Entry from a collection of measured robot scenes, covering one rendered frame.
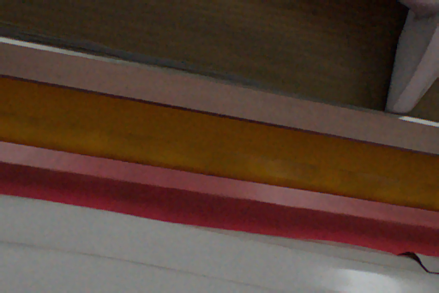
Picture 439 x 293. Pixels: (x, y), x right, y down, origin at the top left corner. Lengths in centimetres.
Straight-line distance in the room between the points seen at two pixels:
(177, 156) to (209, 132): 1
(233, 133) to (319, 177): 4
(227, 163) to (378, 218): 6
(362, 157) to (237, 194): 5
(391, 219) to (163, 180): 9
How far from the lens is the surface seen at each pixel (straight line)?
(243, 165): 16
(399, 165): 17
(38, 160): 16
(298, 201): 17
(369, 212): 18
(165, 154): 15
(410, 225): 18
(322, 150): 16
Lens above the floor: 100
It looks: 12 degrees down
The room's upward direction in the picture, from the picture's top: 12 degrees clockwise
